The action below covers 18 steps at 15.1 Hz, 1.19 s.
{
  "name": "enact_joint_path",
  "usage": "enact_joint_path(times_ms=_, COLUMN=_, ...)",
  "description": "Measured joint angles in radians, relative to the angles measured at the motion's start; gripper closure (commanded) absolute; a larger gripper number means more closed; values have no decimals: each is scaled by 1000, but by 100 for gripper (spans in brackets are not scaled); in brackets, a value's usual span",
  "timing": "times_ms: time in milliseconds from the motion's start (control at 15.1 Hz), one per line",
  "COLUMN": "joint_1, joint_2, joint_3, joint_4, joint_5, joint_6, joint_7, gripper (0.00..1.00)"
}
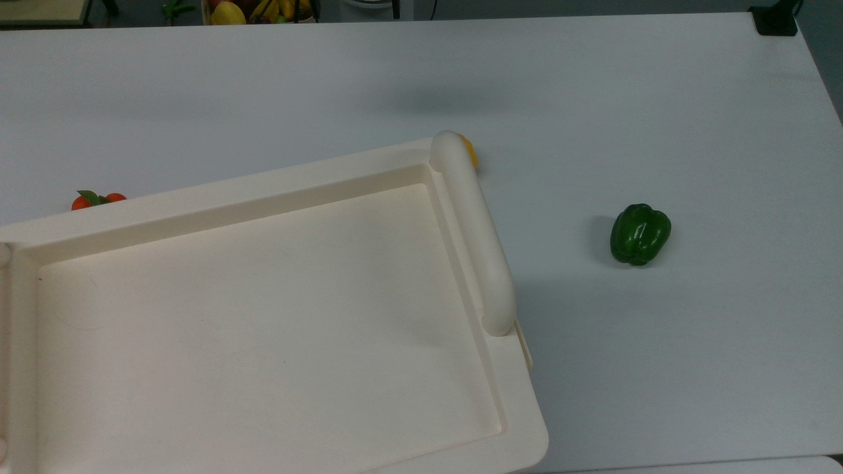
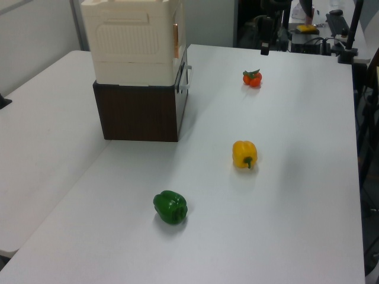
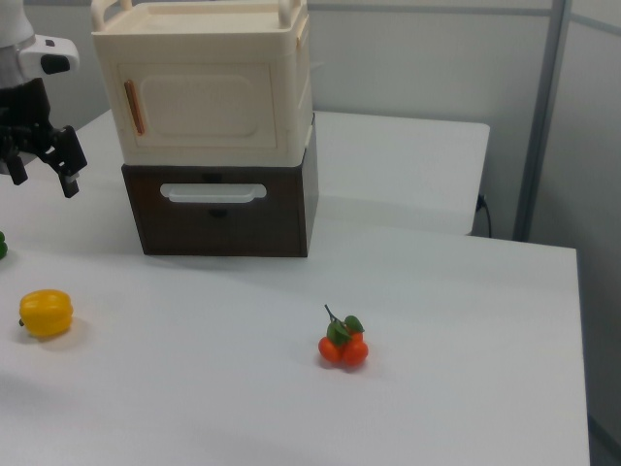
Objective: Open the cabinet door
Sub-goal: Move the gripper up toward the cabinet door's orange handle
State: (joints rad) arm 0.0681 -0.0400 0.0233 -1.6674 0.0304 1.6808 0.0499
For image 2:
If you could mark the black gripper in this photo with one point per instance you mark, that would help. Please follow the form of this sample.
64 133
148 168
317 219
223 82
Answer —
276 9

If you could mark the dark sleeved person forearm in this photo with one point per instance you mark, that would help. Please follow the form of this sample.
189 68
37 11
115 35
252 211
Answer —
306 7

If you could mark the cream plastic cabinet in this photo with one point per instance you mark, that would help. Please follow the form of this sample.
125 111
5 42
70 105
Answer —
127 35

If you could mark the yellow sponge block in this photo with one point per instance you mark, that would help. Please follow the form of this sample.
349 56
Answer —
306 28

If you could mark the black electronics box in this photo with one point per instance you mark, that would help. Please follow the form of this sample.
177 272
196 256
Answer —
308 45

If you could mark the orange tomato cluster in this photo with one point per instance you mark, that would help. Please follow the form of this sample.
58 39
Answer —
254 81

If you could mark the black keyboard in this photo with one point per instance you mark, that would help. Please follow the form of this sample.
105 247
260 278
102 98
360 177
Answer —
337 25

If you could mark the black computer mouse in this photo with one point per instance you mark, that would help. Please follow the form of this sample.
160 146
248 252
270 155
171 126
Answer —
336 12

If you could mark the black clamp pole stand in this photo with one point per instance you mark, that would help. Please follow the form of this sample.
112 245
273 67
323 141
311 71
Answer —
353 26

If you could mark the black tripod stand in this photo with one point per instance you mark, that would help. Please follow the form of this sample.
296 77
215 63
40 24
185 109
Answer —
374 97

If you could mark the yellow bell pepper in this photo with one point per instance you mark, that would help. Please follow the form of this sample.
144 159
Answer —
241 154

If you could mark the dark brown drawer box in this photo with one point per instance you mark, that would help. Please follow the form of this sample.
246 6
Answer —
136 112

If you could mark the green bell pepper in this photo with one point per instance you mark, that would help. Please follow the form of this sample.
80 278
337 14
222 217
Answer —
168 207

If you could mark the grey partition frame post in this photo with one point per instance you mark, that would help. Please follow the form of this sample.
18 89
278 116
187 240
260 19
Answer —
80 26

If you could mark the black camera mount foot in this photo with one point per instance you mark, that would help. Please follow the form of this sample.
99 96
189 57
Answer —
3 102

